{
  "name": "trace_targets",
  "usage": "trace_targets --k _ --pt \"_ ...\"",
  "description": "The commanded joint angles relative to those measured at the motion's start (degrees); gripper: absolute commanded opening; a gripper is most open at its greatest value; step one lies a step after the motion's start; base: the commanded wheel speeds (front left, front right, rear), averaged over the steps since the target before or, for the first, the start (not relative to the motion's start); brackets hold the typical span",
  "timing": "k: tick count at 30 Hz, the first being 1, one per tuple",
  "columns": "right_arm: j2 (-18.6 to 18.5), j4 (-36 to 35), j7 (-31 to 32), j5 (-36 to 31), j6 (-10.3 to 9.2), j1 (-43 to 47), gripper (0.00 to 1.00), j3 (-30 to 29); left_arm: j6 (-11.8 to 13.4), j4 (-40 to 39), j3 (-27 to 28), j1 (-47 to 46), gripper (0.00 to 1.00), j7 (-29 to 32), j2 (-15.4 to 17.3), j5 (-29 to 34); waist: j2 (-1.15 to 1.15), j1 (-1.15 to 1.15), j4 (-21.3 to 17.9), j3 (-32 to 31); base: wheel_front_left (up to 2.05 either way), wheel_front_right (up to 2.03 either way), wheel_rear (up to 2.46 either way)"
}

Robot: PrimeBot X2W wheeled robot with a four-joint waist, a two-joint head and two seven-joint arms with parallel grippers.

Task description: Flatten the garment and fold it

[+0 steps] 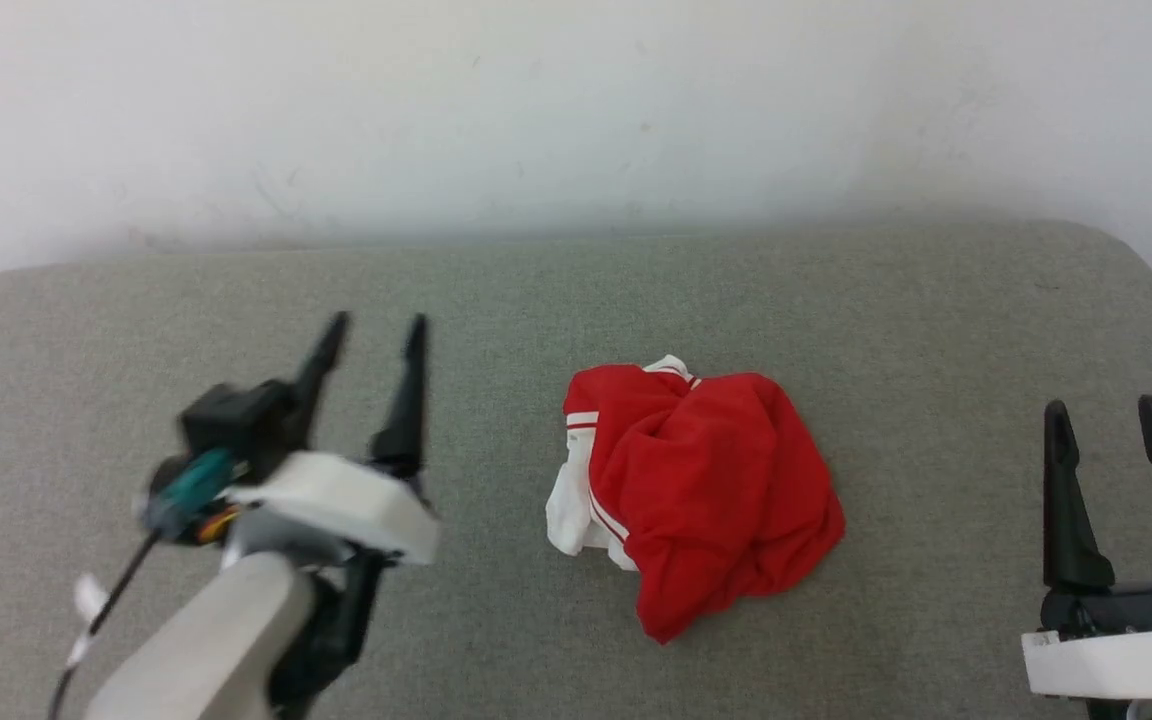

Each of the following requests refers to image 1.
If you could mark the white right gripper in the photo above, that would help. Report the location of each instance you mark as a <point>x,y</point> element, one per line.
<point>1116,650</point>

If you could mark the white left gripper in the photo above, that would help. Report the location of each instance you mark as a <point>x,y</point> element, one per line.
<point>336,500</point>

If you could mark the red white-trimmed garment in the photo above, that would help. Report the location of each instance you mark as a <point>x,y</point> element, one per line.
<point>716,490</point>

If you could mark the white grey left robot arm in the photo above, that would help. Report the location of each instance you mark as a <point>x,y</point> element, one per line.
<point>216,640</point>

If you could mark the grey fabric sofa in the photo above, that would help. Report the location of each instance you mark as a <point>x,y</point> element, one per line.
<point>836,330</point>

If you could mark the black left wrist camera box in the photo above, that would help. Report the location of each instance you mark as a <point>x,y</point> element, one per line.
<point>236,425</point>

